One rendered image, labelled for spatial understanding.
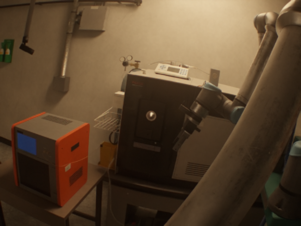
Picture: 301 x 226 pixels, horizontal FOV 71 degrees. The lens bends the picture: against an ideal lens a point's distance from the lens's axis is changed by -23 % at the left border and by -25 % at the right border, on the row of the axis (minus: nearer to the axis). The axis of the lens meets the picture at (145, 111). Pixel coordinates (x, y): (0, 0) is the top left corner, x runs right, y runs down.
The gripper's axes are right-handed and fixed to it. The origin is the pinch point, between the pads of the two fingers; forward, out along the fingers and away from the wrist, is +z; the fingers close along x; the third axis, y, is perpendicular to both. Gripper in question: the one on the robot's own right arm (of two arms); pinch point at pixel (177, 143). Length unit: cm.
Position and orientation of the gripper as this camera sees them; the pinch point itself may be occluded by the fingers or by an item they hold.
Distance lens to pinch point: 132.7
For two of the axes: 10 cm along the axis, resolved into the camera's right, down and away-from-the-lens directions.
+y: 8.3, 5.5, -0.4
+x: 1.1, -0.9, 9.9
